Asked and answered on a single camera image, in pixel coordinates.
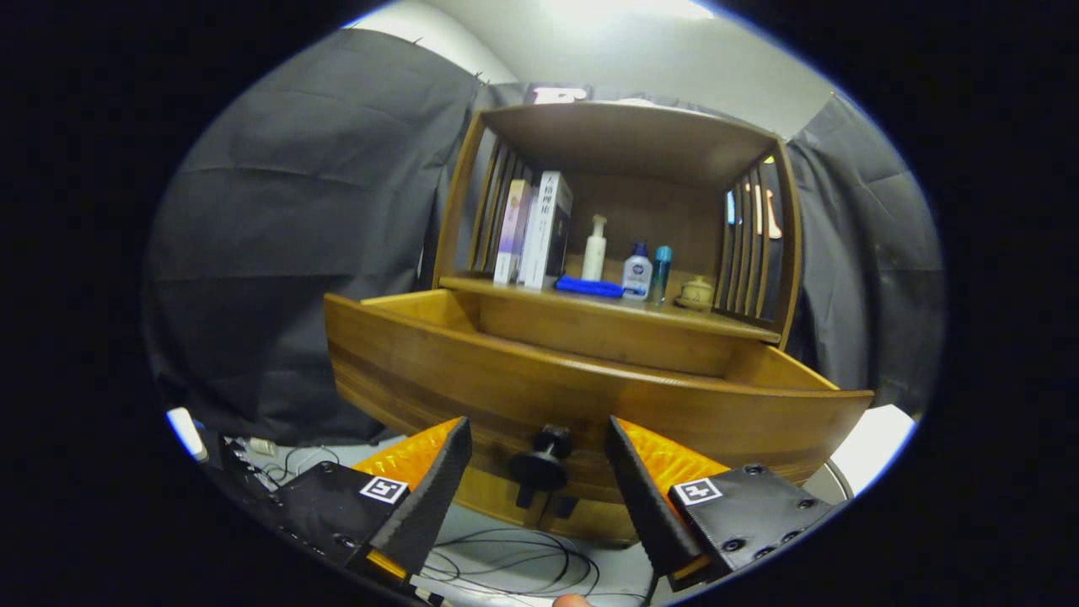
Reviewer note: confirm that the white rounded object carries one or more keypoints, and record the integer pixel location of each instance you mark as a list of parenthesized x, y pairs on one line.
[(185, 432)]

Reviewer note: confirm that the yellow ceramic lidded teacup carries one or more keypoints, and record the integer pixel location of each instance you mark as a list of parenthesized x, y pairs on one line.
[(696, 295)]

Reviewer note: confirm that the white pump bottle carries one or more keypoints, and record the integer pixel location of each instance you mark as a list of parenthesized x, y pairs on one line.
[(594, 257)]

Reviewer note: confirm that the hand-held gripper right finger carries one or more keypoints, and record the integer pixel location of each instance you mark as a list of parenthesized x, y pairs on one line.
[(645, 506)]

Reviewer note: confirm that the teal slim bottle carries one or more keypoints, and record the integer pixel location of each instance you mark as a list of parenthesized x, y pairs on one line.
[(661, 278)]

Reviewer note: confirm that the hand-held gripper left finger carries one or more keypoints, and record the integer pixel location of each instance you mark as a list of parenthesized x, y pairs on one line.
[(430, 497)]

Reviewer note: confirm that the white bottle with blue cap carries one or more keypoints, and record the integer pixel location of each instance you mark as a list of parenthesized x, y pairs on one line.
[(636, 278)]

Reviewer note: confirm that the wooden drawer with black knob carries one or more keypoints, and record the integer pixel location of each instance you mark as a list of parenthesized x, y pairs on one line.
[(548, 379)]

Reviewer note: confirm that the wooden countertop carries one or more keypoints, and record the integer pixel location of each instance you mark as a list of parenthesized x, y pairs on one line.
[(590, 301)]

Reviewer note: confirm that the blue folded cloth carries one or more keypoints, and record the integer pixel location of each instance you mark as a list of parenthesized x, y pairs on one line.
[(586, 287)]

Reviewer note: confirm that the purple book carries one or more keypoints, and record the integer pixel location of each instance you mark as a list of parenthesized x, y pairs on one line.
[(512, 236)]

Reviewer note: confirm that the wooden cabinet door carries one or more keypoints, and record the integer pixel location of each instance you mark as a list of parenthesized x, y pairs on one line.
[(489, 493), (598, 523)]

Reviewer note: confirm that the white book with portrait cover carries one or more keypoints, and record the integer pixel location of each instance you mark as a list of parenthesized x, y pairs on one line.
[(539, 236)]

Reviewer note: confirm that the small white power adapter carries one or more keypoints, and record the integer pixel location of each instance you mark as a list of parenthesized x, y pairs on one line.
[(263, 447)]

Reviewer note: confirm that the wooden cabinet with slatted hutch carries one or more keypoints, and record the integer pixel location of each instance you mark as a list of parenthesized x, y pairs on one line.
[(632, 143)]

